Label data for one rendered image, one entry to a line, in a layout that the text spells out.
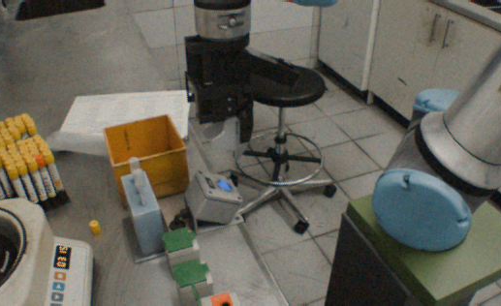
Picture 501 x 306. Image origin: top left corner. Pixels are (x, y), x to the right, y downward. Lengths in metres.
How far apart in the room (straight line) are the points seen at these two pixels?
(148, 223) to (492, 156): 0.46
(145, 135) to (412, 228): 0.56
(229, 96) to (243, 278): 0.27
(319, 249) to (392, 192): 1.42
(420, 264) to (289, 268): 1.17
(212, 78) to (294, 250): 1.36
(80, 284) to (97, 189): 0.26
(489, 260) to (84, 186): 0.73
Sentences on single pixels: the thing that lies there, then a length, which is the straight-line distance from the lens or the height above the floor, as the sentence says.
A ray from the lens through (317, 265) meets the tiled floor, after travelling 1.83.
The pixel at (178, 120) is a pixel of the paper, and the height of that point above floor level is 0.89.
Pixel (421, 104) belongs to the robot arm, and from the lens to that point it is 0.61.
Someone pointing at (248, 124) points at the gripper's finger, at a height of 1.08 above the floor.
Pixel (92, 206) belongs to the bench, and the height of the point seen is 0.87.
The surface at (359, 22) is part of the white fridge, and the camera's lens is 2.87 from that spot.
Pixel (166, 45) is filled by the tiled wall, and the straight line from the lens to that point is 2.93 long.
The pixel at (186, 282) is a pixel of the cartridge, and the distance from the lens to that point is 0.58.
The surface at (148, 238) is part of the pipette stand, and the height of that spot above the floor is 0.92.
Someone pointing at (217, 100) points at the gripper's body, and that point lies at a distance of 0.59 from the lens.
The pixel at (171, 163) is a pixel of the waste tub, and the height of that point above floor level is 0.95.
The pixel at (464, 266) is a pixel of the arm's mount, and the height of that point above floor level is 0.91.
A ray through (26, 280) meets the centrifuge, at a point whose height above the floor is 0.99.
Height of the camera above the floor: 1.40
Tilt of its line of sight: 36 degrees down
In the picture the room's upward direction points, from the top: straight up
